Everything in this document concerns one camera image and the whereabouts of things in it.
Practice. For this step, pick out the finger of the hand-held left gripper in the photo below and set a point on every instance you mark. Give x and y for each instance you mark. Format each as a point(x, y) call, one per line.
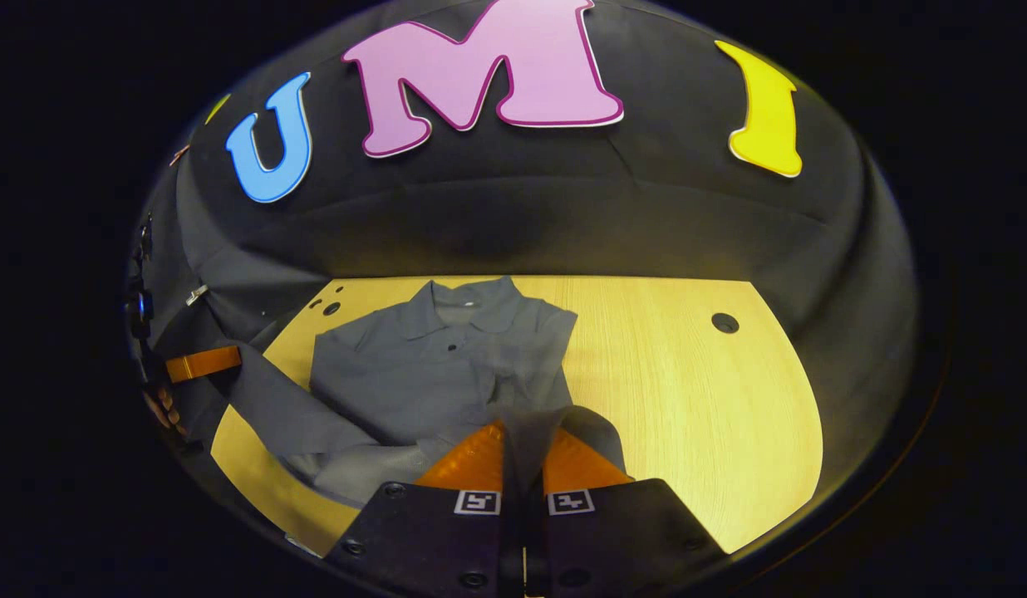
point(202, 363)

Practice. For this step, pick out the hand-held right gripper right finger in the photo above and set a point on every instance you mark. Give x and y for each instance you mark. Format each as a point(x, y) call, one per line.
point(621, 536)

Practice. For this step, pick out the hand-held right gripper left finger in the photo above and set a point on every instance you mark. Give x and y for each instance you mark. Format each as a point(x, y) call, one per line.
point(422, 536)

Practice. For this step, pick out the grey polo shirt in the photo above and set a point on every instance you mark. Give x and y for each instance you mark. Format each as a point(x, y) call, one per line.
point(430, 374)

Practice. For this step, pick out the silver metal clip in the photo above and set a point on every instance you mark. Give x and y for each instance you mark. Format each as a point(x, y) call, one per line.
point(196, 294)

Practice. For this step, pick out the copper cloth clip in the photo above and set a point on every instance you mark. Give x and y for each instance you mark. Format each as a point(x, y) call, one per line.
point(179, 154)

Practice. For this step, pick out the black backdrop cloth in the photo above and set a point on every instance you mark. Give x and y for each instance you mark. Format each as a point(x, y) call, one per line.
point(563, 216)

